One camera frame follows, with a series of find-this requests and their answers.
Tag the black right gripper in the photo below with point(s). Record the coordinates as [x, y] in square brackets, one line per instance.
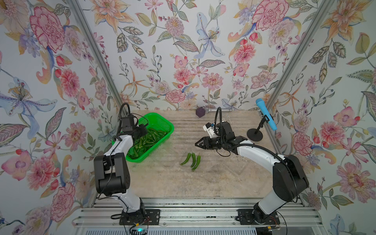
[204, 140]

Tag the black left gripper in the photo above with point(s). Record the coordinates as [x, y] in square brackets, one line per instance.
[143, 130]

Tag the curved green pepper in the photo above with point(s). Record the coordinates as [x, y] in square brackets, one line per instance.
[143, 147]

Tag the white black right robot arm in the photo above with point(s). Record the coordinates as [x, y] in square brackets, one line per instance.
[289, 178]

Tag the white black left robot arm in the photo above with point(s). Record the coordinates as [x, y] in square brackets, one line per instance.
[112, 177]

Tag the green plastic basket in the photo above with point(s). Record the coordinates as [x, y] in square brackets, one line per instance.
[159, 129]

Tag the purple foam microphone cube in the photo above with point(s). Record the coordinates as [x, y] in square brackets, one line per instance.
[200, 112]

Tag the black microphone stand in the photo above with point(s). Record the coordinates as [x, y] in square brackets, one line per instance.
[255, 134]

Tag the blue microphone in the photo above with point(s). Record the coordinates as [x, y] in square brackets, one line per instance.
[261, 105]

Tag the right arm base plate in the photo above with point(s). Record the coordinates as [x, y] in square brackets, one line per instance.
[254, 217]

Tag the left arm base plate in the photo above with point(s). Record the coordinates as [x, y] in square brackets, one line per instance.
[141, 217]

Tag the aluminium rail frame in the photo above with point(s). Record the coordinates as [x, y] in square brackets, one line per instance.
[295, 218]

